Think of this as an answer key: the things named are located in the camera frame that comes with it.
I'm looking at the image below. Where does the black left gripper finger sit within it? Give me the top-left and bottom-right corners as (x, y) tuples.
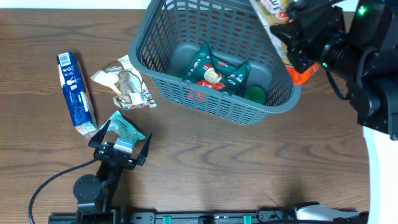
(136, 133), (152, 166)
(88, 119), (111, 149)

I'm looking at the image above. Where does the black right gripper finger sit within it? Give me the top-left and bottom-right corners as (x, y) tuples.
(270, 23), (314, 74)
(285, 0), (329, 20)

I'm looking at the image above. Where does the orange yellow spaghetti packet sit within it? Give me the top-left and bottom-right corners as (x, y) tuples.
(249, 0), (321, 85)

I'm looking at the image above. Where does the green lidded spice jar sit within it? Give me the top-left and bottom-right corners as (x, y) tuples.
(244, 86), (267, 105)

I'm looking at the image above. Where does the green Nescafe coffee bag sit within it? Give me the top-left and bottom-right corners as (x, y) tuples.
(181, 42), (251, 95)

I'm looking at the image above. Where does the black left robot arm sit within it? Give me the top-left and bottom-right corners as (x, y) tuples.
(73, 121), (152, 224)

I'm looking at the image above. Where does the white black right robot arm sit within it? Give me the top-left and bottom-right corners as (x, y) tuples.
(270, 0), (397, 223)

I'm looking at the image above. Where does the blue carton box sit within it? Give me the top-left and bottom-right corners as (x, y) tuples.
(57, 52), (98, 136)

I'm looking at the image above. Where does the teal small snack packet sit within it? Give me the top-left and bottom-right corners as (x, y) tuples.
(108, 110), (146, 142)

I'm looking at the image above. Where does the beige brown snack pouch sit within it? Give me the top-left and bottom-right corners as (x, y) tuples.
(91, 55), (157, 110)

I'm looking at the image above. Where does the grey plastic lattice basket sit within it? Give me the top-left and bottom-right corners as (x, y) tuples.
(129, 0), (302, 125)

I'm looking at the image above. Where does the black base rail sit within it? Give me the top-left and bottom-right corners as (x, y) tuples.
(48, 210), (368, 224)

